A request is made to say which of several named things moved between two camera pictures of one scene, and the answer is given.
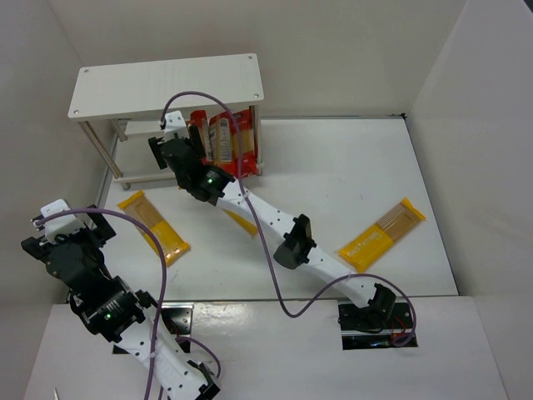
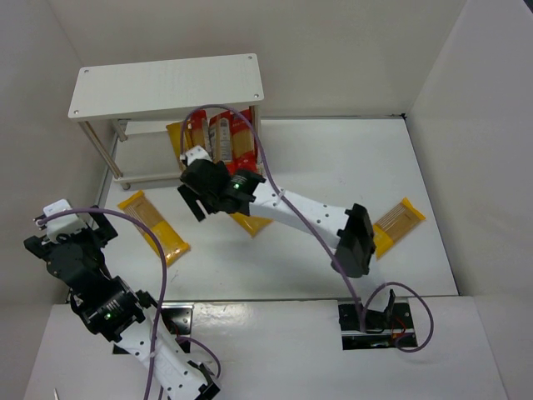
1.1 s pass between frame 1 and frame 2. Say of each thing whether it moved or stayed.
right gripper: moved
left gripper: stayed
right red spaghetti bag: stayed
